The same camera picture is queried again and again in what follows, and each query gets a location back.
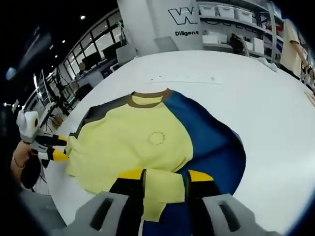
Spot white pillar with logo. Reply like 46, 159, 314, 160
117, 0, 204, 54

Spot black desk monitor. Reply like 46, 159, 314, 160
102, 46, 123, 59
81, 54, 102, 68

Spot light wooden board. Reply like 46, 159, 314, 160
304, 91, 315, 106

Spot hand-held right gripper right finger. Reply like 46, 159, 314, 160
186, 169, 259, 236

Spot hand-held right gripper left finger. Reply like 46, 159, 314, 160
73, 168, 148, 236

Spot grey shelving unit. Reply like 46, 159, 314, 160
196, 0, 286, 62

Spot yellow blue grey garment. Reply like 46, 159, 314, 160
65, 88, 247, 236

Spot black office chair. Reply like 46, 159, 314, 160
230, 36, 247, 55

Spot white crumpled cloth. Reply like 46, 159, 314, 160
257, 58, 279, 72

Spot white storage box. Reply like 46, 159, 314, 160
233, 8, 253, 23
198, 5, 217, 16
216, 6, 236, 18

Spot person's left hand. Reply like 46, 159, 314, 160
12, 141, 39, 170

